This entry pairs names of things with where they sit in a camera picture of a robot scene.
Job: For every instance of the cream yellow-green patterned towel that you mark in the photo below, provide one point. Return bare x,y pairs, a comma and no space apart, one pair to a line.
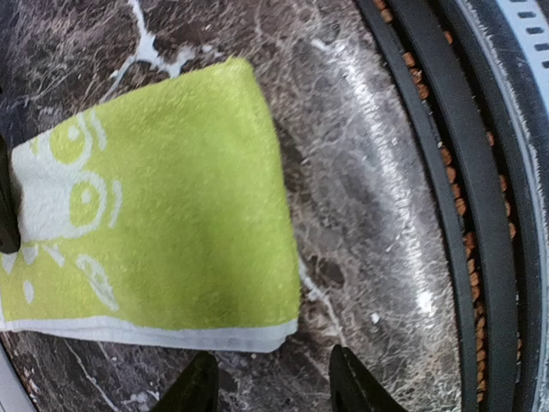
157,218

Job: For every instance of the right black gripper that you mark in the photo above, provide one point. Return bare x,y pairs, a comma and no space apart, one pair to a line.
10,235

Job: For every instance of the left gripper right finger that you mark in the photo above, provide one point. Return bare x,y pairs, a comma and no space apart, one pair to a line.
354,388

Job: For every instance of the white slotted cable duct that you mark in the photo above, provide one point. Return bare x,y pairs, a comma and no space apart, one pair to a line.
530,27

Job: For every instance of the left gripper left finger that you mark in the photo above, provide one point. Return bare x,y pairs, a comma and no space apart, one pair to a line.
195,390

